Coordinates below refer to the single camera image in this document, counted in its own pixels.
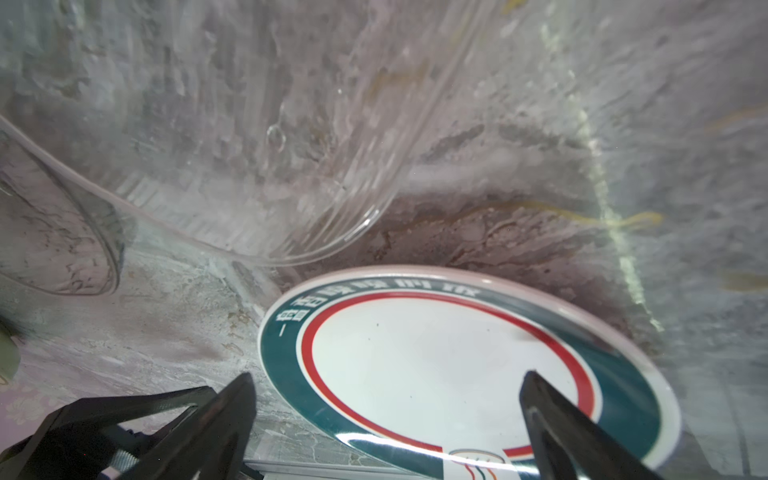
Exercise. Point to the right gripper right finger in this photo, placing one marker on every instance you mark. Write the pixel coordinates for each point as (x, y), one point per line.
(566, 443)

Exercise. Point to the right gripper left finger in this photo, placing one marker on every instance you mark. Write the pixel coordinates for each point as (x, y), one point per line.
(210, 444)

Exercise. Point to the white plate red green rim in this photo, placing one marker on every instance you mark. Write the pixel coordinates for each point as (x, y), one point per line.
(421, 368)

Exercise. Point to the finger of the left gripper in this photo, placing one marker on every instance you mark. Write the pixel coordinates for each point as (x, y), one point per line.
(83, 438)

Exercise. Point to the clear glass plate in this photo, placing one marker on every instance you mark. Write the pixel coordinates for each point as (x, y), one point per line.
(272, 132)

